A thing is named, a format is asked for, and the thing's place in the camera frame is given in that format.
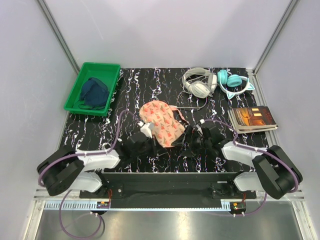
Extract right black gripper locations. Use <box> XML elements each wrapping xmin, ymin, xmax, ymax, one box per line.
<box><xmin>171</xmin><ymin>125</ymin><xmax>212</xmax><ymax>159</ymax></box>

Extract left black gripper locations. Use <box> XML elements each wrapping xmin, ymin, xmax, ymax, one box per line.
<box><xmin>131</xmin><ymin>134</ymin><xmax>167</xmax><ymax>158</ymax></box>

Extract pink mesh laundry bag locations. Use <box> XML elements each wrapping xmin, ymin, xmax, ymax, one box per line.
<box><xmin>139</xmin><ymin>100</ymin><xmax>189</xmax><ymax>148</ymax></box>

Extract navy blue bra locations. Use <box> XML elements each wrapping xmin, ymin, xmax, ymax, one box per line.
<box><xmin>78</xmin><ymin>77</ymin><xmax>110</xmax><ymax>110</ymax></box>

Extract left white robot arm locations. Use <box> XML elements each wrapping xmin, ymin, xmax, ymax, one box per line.
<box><xmin>36</xmin><ymin>132</ymin><xmax>167</xmax><ymax>198</ymax></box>

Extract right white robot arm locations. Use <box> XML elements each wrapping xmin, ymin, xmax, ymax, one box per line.
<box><xmin>171</xmin><ymin>120</ymin><xmax>303</xmax><ymax>200</ymax></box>

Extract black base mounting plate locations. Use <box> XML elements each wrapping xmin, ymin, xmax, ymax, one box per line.
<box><xmin>79</xmin><ymin>172</ymin><xmax>256</xmax><ymax>199</ymax></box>

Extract dark hardcover book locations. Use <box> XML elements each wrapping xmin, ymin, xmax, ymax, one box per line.
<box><xmin>228</xmin><ymin>106</ymin><xmax>278</xmax><ymax>134</ymax></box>

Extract white over-ear headphones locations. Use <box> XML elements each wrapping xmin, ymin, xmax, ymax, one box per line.
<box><xmin>176</xmin><ymin>67</ymin><xmax>219</xmax><ymax>110</ymax></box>

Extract teal cat-ear headphones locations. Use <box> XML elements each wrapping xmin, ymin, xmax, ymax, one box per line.
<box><xmin>217</xmin><ymin>69</ymin><xmax>255</xmax><ymax>100</ymax></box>

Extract green plastic bin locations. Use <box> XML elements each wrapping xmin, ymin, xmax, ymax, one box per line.
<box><xmin>64</xmin><ymin>62</ymin><xmax>121</xmax><ymax>117</ymax></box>

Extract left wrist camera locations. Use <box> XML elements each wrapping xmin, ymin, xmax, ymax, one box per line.
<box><xmin>138</xmin><ymin>121</ymin><xmax>155</xmax><ymax>138</ymax></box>

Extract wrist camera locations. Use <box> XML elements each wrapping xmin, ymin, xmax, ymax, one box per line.
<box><xmin>138</xmin><ymin>121</ymin><xmax>155</xmax><ymax>138</ymax></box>
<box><xmin>196</xmin><ymin>119</ymin><xmax>205</xmax><ymax>135</ymax></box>

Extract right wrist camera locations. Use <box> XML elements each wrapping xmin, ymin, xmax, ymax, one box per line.
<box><xmin>196</xmin><ymin>119</ymin><xmax>205</xmax><ymax>135</ymax></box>

